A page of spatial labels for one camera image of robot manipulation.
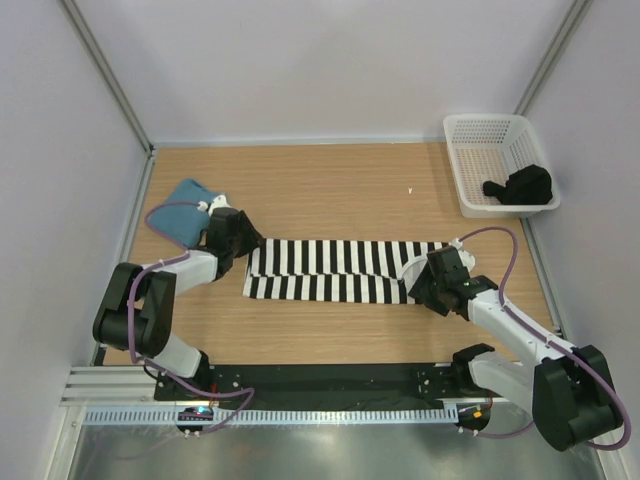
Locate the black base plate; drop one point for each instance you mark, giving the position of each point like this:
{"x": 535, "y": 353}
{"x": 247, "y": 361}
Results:
{"x": 347, "y": 387}

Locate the black white striped tank top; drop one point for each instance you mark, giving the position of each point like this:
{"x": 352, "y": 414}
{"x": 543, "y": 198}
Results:
{"x": 338, "y": 271}

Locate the white slotted cable duct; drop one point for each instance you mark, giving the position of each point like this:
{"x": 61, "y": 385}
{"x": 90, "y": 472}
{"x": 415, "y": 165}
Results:
{"x": 198, "y": 416}

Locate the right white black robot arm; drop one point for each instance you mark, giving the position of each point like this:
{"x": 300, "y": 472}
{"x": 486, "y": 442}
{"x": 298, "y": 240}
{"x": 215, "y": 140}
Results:
{"x": 567, "y": 391}

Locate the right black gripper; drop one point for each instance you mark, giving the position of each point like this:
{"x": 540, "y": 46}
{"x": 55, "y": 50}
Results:
{"x": 420, "y": 290}

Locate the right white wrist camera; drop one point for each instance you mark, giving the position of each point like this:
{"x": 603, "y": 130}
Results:
{"x": 467, "y": 259}

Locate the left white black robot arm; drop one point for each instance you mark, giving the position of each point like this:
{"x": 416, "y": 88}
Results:
{"x": 136, "y": 311}

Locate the teal tank top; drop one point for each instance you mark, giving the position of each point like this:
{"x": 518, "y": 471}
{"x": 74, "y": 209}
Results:
{"x": 181, "y": 222}

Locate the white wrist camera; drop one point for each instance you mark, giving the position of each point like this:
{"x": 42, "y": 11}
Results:
{"x": 467, "y": 259}
{"x": 218, "y": 205}

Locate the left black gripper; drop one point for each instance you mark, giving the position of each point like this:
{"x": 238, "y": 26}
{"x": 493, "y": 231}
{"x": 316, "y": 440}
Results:
{"x": 252, "y": 237}

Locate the white plastic basket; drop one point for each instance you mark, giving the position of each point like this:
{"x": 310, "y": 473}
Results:
{"x": 490, "y": 147}

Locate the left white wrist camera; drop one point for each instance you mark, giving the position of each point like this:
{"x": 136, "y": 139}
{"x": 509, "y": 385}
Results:
{"x": 218, "y": 205}

